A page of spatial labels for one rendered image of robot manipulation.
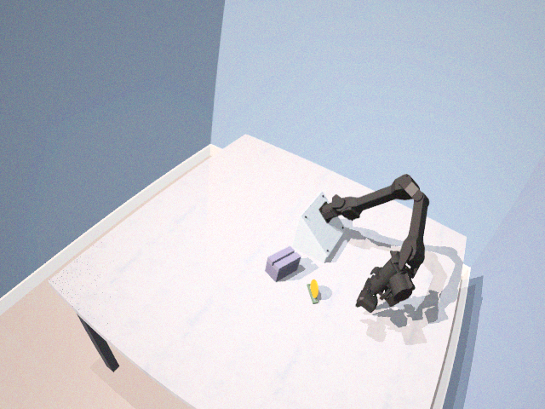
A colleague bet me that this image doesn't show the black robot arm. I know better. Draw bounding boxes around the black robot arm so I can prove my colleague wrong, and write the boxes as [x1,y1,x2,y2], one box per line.
[318,174,429,307]

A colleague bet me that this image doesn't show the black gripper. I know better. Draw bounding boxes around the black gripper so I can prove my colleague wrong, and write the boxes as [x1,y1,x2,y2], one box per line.
[355,267,390,313]

